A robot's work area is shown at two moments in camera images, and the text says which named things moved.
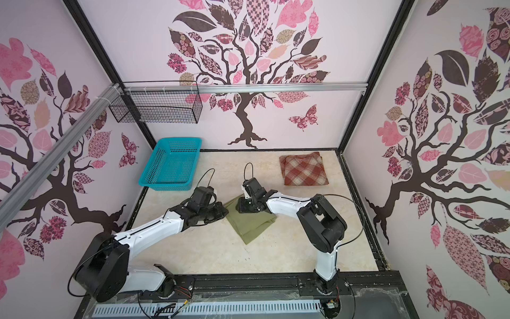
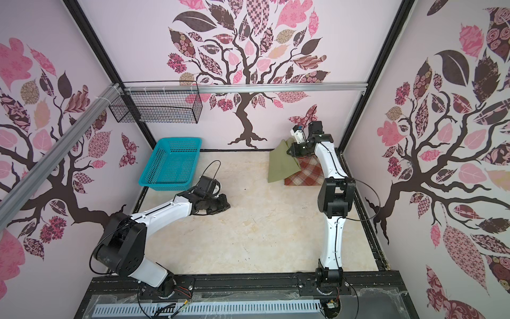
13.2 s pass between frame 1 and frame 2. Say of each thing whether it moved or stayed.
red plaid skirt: stayed
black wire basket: stayed
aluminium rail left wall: stayed
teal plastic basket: stayed
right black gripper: moved
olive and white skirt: moved
